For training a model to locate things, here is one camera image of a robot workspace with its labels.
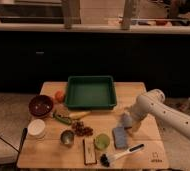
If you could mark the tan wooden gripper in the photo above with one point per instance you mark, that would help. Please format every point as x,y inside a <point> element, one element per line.
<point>135,127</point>

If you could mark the grey towel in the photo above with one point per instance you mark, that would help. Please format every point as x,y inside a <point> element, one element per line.
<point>127,121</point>

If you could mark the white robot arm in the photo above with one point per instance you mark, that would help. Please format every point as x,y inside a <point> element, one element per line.
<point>152,102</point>

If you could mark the green plastic tray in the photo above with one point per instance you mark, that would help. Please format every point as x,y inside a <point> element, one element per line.
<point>90,92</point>

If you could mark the blue sponge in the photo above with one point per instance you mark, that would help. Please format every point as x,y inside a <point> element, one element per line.
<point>120,138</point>

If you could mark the green plastic cup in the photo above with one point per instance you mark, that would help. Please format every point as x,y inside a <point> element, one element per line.
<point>102,141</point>

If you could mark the wooden rectangular block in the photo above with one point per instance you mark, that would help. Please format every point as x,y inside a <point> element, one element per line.
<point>89,151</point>

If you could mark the brown grape bunch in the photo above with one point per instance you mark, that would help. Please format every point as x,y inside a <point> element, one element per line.
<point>81,130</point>

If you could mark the green pepper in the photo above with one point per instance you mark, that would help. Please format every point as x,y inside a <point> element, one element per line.
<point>63,120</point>

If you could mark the small metal cup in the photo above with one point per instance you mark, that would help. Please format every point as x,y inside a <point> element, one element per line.
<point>67,138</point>

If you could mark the wooden cutting board table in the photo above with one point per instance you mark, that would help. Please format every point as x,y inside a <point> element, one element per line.
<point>47,152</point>

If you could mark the orange fruit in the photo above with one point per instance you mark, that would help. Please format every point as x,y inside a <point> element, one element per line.
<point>59,96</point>

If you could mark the dark red bowl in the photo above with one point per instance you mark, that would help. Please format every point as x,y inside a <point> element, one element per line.
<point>40,106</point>

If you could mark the white cup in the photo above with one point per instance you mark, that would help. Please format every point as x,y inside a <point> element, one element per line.
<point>36,128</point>

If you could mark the white handled dish brush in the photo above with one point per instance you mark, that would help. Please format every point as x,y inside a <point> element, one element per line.
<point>106,159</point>

